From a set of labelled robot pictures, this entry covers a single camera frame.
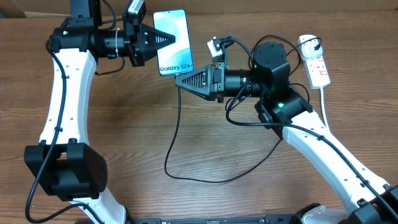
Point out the white power extension strip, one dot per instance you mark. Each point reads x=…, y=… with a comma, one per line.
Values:
x=317, y=73

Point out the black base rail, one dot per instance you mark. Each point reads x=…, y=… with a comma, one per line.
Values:
x=267, y=219

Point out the Galaxy smartphone blue screen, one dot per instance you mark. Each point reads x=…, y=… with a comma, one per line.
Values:
x=177, y=57

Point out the white charger plug adapter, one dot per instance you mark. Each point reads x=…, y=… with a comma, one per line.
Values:
x=310, y=46

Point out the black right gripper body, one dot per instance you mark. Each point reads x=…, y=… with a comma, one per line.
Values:
x=217, y=80

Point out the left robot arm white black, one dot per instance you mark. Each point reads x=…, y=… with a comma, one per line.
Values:
x=63, y=163

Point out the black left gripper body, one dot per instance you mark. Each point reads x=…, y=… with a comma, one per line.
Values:
x=132, y=41

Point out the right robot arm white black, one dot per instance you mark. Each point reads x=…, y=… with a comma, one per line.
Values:
x=366, y=197

